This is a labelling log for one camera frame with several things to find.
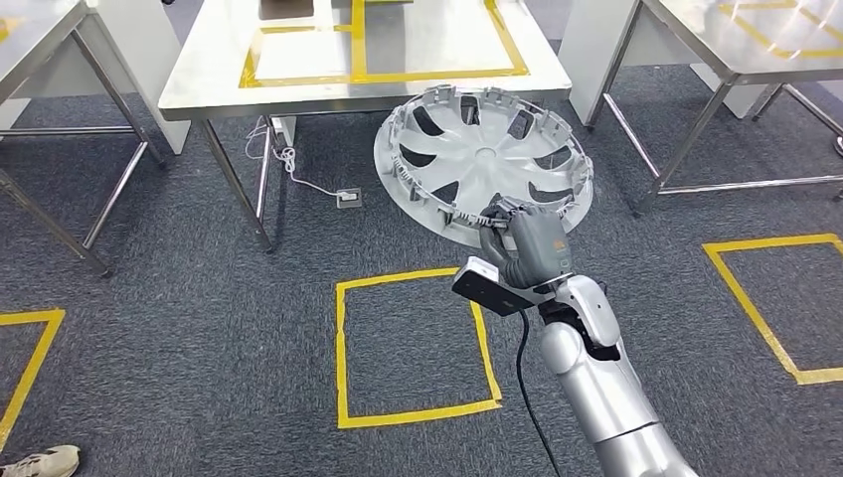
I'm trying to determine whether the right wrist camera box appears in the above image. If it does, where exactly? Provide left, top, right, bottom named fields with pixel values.
left=451, top=256, right=552, bottom=318

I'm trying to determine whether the black camera cable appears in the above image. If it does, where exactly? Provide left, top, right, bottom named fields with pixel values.
left=514, top=309, right=563, bottom=477

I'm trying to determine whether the yellow floor tape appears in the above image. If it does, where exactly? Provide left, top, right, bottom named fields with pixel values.
left=335, top=266, right=503, bottom=430
left=702, top=233, right=843, bottom=387
left=0, top=309, right=67, bottom=452

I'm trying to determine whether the silver wheel hubcap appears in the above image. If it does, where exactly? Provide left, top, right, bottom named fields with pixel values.
left=373, top=83, right=595, bottom=250

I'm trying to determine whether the white cabinet panel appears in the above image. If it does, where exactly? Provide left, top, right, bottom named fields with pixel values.
left=0, top=0, right=192, bottom=156
left=558, top=0, right=768, bottom=126

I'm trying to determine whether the white coiled socket cable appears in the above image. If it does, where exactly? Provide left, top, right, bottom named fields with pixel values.
left=245, top=121, right=340, bottom=198

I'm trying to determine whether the person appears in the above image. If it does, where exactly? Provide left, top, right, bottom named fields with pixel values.
left=0, top=445, right=82, bottom=477

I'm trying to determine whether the steel workbench table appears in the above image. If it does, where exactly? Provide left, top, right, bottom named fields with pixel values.
left=157, top=0, right=573, bottom=254

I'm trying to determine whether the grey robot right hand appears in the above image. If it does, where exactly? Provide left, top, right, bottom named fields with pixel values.
left=478, top=200, right=575, bottom=291

